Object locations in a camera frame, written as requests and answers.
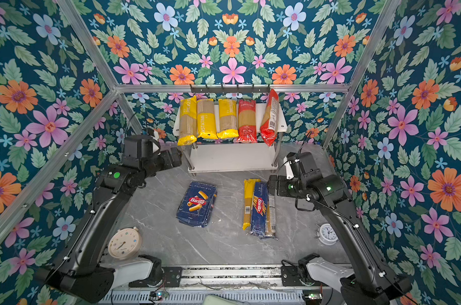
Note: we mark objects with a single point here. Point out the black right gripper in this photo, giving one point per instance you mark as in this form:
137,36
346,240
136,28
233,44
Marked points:
281,181

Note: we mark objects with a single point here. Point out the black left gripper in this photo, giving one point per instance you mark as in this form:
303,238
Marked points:
169,161

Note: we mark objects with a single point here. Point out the blue Barilla spaghetti bag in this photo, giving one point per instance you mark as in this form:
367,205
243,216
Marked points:
259,210

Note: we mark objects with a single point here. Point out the clear spaghetti bag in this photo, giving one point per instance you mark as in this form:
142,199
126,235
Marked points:
270,231

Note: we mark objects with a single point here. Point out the yellow Pastatime spaghetti bag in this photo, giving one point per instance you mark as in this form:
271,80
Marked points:
206,124

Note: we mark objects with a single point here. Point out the red-ended spaghetti bag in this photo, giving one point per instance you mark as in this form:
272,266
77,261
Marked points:
268,128

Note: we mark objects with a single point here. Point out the blue Barilla pasta bag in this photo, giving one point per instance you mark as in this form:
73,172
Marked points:
197,204

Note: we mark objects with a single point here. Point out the red Barilla spaghetti bag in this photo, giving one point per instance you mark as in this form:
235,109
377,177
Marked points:
247,127

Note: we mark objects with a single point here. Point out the yellow wholewheat spaghetti bag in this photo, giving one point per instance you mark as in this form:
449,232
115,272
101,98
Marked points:
227,119

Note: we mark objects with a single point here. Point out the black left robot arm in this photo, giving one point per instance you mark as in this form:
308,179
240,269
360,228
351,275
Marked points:
77,270

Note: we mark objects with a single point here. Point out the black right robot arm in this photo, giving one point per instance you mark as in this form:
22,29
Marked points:
370,280

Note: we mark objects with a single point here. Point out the white two-tier shelf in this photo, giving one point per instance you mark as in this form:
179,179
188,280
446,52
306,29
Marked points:
235,157

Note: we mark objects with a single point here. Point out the white alarm clock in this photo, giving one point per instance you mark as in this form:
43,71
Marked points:
327,235

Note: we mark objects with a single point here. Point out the beige round clock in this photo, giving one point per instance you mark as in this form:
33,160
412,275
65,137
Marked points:
125,244

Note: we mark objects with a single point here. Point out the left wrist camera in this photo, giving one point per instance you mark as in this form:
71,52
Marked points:
154,134

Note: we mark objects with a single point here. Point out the metal hook rail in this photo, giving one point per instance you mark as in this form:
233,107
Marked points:
229,89

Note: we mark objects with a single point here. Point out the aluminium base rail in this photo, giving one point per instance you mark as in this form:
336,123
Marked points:
240,284

